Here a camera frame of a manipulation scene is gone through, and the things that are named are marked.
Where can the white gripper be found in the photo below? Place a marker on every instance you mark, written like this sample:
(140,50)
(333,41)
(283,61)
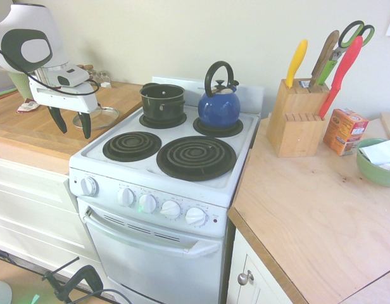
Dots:
(65,98)

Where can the glass pot lid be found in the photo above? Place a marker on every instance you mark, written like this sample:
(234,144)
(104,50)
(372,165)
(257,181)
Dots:
(103,119)

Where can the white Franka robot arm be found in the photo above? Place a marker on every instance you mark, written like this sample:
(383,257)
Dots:
(40,25)

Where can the black cooking pot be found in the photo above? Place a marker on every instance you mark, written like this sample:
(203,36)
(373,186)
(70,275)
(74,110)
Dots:
(163,107)

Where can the red white packet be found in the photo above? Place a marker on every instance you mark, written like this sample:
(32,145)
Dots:
(28,106)

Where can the glass spice shaker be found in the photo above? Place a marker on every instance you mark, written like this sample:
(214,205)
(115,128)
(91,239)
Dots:
(93,75)
(104,79)

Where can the green ribbed utensil holder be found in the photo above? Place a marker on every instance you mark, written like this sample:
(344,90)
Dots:
(21,85)

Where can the small black coil burner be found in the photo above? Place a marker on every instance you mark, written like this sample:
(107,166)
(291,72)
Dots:
(144,123)
(131,145)
(236,130)

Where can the white stove knob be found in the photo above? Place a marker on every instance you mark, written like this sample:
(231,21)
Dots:
(195,216)
(170,209)
(89,187)
(127,197)
(147,203)

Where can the white drawer cabinet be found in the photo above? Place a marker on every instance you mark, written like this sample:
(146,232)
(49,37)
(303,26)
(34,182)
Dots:
(30,215)

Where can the large black coil burner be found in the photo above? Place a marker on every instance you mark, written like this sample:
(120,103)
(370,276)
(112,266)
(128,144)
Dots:
(195,158)

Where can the black clamp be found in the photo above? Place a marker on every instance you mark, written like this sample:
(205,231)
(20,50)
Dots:
(87,275)

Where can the white electric stove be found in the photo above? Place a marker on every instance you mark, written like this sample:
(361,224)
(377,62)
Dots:
(150,263)

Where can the wooden knife block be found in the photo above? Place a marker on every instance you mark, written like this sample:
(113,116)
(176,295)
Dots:
(293,126)

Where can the yellow knife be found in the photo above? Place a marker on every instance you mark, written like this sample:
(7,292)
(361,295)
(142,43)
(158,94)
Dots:
(296,63)

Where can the silver cabinet knob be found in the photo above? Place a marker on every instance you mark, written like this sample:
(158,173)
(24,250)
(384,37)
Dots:
(245,278)

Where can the white door cabinet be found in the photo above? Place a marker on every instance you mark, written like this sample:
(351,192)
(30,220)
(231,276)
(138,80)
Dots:
(261,291)

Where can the grey green scissors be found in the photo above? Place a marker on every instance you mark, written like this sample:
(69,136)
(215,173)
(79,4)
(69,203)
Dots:
(328,71)

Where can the orange baking soda box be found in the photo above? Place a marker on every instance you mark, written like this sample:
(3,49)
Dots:
(345,133)

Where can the red knife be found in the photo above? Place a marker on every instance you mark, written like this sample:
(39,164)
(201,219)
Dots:
(343,69)

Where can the green ceramic bowl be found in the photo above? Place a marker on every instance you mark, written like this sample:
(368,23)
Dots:
(373,175)

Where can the white paper towel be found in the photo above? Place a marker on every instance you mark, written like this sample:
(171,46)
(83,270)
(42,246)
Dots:
(381,152)

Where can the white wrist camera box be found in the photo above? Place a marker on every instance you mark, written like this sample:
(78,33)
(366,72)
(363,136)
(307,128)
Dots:
(71,76)

